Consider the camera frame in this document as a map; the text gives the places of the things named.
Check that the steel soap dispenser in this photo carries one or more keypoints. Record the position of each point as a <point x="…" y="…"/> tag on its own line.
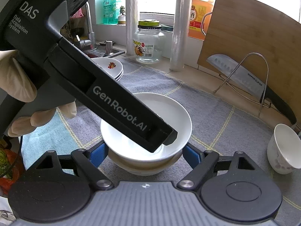
<point x="109" y="48"/>

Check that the red collapsible drain basin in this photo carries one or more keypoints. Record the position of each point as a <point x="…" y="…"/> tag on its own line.
<point x="90" y="53"/>

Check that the orange cooking oil bottle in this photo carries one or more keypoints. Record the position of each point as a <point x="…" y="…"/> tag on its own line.
<point x="197" y="9"/>

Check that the steel kitchen faucet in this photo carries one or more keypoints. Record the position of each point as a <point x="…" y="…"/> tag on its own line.
<point x="89" y="33"/>

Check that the white plastic bag roll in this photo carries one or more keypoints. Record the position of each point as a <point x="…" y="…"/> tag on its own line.
<point x="131" y="26"/>

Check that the small potted plant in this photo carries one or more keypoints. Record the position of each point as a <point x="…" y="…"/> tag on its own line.
<point x="122" y="16"/>

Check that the teal printed towel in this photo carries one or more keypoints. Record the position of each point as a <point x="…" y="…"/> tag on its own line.
<point x="42" y="141"/>

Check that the white plate with fruit print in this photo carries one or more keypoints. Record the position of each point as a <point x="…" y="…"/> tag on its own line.
<point x="110" y="64"/>
<point x="118" y="78"/>
<point x="120" y="74"/>

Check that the person's left hand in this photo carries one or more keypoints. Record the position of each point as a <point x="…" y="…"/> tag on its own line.
<point x="16" y="75"/>

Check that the grey checked cloth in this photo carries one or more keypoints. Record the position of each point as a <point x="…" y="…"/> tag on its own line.
<point x="211" y="113"/>

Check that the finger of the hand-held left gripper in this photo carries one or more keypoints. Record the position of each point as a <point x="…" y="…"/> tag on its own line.
<point x="171" y="137"/>

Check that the sink drain plug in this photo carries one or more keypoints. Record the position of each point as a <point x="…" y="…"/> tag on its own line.
<point x="101" y="43"/>

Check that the clear cling film roll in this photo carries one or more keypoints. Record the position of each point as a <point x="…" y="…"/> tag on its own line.
<point x="180" y="28"/>

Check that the glass jar with green lid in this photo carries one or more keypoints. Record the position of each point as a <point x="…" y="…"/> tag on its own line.
<point x="149" y="44"/>

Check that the dark teal dish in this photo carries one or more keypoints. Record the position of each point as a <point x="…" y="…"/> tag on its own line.
<point x="167" y="27"/>

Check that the green detergent bottle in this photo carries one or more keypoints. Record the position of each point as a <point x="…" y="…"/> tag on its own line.
<point x="111" y="7"/>

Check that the white bowl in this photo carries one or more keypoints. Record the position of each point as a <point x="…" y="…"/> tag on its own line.
<point x="175" y="113"/>
<point x="282" y="155"/>
<point x="141" y="168"/>

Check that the pink dish towel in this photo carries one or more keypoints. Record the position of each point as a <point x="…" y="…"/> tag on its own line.
<point x="78" y="13"/>

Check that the orange plastic bag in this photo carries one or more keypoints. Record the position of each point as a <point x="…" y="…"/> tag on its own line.
<point x="9" y="169"/>

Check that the bamboo cutting board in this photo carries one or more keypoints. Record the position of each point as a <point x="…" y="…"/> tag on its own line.
<point x="247" y="28"/>

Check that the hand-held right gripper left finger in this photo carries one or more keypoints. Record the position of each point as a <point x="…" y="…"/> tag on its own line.
<point x="98" y="154"/>

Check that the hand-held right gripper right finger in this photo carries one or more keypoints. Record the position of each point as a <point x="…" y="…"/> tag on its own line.
<point x="191" y="155"/>

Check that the stainless steel sink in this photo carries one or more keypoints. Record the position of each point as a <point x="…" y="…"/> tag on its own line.
<point x="115" y="51"/>

